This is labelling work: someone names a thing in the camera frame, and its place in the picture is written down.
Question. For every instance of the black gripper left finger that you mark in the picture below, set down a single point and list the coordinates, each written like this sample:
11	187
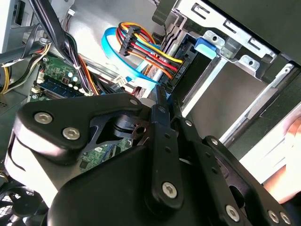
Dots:
94	110

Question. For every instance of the person's hand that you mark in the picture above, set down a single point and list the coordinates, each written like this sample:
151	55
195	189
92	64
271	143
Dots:
291	181

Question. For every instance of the hard disk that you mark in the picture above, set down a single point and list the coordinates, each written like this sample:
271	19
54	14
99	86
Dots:
205	48

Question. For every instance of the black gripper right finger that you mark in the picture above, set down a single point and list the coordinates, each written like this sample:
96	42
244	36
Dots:
202	150

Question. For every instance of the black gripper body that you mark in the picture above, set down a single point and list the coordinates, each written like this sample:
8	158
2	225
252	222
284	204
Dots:
105	193

